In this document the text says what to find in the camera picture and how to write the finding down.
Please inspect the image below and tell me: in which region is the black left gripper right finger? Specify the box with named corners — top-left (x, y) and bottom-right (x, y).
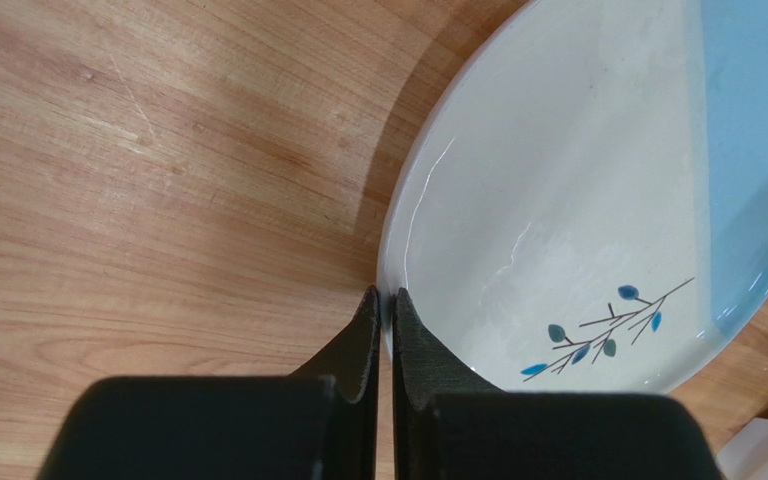
top-left (391, 289), bottom-right (721, 479)

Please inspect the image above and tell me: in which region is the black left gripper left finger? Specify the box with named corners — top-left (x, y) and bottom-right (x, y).
top-left (39, 288), bottom-right (381, 479)

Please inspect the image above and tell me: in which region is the light blue plate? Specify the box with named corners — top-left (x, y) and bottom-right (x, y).
top-left (377, 1), bottom-right (768, 393)

